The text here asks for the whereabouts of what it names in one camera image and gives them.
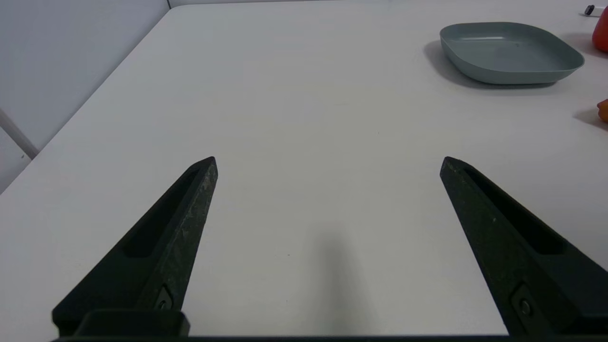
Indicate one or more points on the white marker with black cap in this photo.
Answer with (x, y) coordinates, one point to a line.
(589, 10)

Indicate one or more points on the red apple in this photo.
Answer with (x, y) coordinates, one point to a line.
(602, 33)

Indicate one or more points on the waffle slice with fruit topping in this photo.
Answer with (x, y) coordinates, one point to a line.
(604, 111)

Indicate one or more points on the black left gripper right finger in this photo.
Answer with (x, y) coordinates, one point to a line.
(517, 256)

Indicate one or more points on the grey-blue square dish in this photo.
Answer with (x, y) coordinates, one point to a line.
(513, 52)

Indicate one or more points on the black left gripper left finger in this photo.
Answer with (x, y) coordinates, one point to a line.
(156, 251)

